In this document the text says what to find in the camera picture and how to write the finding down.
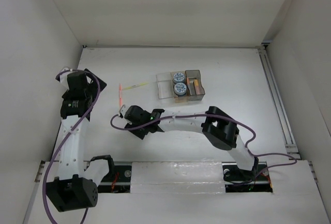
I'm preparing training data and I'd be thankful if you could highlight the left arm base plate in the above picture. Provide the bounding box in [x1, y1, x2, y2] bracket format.
[98, 163, 132, 193]

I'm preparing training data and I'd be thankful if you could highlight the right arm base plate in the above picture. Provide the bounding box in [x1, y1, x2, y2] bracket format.
[222, 162, 273, 193]

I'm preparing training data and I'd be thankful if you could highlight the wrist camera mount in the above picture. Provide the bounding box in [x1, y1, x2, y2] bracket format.
[55, 67, 73, 89]
[119, 104, 128, 118]

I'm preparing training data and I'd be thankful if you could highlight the orange cap highlighter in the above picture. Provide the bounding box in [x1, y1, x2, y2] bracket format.
[193, 79, 201, 95]

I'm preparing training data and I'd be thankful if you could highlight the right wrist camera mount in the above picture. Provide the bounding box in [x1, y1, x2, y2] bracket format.
[119, 104, 128, 118]

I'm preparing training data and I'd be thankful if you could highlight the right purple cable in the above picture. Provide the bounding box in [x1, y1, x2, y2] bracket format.
[110, 112, 298, 183]

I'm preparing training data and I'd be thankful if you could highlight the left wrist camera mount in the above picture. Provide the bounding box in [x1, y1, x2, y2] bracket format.
[55, 67, 73, 89]

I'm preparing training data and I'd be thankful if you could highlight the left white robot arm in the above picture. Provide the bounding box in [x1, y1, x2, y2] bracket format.
[43, 68, 115, 212]

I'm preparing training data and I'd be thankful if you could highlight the blue cleaning gel jar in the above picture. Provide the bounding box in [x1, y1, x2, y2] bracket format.
[173, 82, 187, 97]

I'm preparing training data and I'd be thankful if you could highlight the yellow slim pen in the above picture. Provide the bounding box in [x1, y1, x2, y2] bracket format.
[122, 82, 148, 91]

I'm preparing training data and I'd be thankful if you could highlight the aluminium rail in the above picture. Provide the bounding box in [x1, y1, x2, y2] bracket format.
[257, 43, 301, 160]

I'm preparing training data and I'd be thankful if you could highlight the clear plastic bin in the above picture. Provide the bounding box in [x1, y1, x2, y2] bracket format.
[156, 72, 174, 100]

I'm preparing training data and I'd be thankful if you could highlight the smoky grey plastic bin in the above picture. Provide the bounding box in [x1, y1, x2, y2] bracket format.
[185, 70, 205, 101]

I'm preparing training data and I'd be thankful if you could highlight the red slim pen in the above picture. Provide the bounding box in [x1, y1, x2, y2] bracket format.
[118, 83, 123, 109]

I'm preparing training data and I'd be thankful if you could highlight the yellow-orange cap highlighter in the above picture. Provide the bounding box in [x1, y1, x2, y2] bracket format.
[187, 78, 196, 96]

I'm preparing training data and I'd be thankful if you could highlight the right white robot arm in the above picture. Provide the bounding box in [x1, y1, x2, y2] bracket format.
[119, 106, 259, 182]

